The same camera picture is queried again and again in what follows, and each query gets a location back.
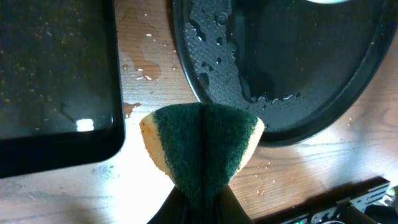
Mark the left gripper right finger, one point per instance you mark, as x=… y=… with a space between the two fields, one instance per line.
x=229 y=209

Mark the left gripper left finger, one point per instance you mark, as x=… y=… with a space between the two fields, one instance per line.
x=175 y=209

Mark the green and yellow sponge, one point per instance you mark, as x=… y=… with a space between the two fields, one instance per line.
x=201 y=147

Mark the light blue plate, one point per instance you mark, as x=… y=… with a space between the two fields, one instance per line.
x=328 y=1

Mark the black rectangular tray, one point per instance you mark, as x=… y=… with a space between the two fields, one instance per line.
x=61 y=101

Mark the black round tray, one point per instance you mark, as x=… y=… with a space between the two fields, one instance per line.
x=295 y=64

